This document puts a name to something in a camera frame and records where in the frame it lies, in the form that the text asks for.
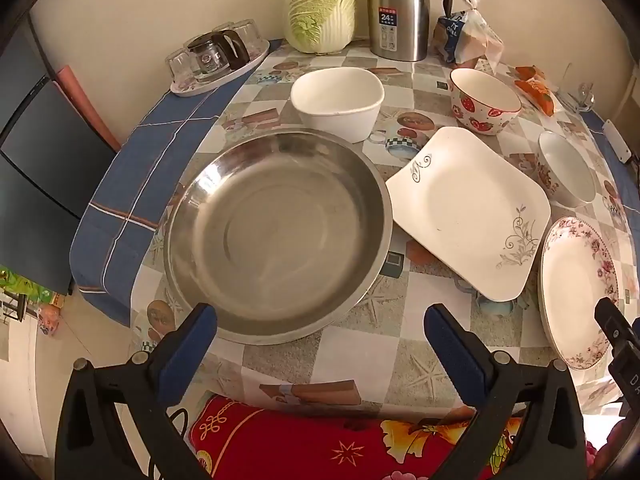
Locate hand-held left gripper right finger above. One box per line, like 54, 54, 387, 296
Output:
423, 302, 586, 480

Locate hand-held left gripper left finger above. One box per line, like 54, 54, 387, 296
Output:
55, 302, 218, 480

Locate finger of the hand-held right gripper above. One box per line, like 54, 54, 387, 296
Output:
594, 297, 640, 357

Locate pink floral round plate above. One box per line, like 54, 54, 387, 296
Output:
539, 216, 621, 372

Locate white square plate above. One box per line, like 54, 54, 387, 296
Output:
385, 126, 552, 303

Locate stainless steel basin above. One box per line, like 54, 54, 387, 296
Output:
163, 128, 393, 346

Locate large white bowl red print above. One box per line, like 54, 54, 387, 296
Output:
535, 130, 598, 209

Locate strawberry print bowl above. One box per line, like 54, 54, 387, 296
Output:
448, 67, 522, 135

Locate white square bowl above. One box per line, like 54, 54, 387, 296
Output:
290, 66, 386, 143

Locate checkered patterned tablecloth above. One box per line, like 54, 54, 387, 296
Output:
130, 37, 631, 421

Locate red floral cushion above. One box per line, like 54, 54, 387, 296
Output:
187, 395, 601, 480

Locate colourful packets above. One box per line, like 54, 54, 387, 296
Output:
0, 267, 66, 341

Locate white power strip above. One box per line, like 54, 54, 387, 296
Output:
602, 119, 633, 163

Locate blue plaid cloth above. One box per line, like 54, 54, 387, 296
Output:
70, 37, 640, 311

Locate clear drinking glass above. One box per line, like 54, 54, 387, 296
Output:
166, 49, 199, 87
232, 19, 266, 52

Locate glass teapot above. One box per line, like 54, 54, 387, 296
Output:
187, 30, 251, 81

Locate white oval tray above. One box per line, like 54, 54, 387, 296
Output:
170, 40, 271, 98

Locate bagged sliced bread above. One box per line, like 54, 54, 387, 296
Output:
432, 0, 506, 68

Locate stainless steel thermos jug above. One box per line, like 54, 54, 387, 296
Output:
366, 0, 455, 62

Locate napa cabbage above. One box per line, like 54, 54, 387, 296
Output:
285, 0, 357, 55

